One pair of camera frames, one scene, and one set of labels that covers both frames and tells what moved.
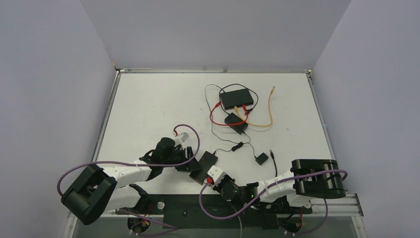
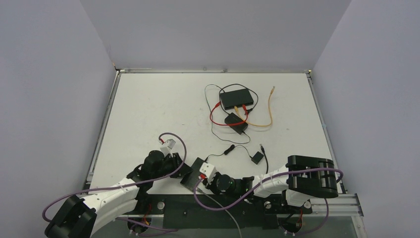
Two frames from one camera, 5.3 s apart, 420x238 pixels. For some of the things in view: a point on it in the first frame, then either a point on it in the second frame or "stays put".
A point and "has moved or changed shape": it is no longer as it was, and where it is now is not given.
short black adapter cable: (236, 147) has moved or changed shape
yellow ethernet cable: (256, 125) stays put
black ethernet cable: (272, 156) → (267, 159)
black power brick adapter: (233, 118) stays put
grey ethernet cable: (240, 222) → (226, 210)
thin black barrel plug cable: (211, 114) stays put
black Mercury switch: (236, 98) stays put
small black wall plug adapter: (262, 158) has moved or changed shape
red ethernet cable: (217, 104) stays put
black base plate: (212, 211) stays put
